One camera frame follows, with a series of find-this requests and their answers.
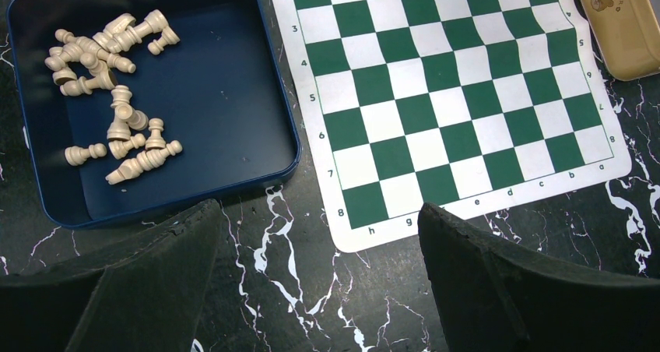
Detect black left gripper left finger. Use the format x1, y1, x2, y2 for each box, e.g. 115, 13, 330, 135
1, 199, 221, 351

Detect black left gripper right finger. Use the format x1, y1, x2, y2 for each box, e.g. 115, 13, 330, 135
418, 202, 659, 351

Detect green white chess board mat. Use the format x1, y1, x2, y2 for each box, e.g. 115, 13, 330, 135
272, 0, 632, 252

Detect blue square tray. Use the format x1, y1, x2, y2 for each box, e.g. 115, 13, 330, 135
7, 0, 300, 229

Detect cream queen piece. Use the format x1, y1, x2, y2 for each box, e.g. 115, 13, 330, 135
107, 9, 169, 53

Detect cream knight piece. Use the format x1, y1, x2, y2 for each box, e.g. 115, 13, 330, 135
92, 13, 136, 51

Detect beige rectangular tin tray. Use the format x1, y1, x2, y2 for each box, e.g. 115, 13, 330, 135
580, 0, 659, 81

